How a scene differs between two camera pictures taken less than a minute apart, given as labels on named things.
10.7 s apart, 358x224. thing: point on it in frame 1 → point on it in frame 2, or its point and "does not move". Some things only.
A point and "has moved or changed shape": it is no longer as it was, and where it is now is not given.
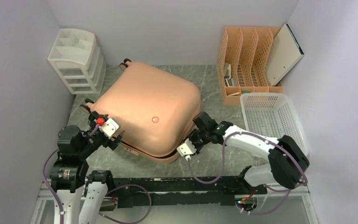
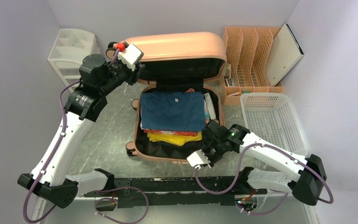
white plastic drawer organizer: (79, 61) does not move
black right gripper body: (198, 139) → (214, 152)
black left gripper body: (111, 143) → (119, 73)
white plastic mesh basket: (271, 115) does not move
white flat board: (284, 53) does not move
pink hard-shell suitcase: (152, 109) has moved or changed shape
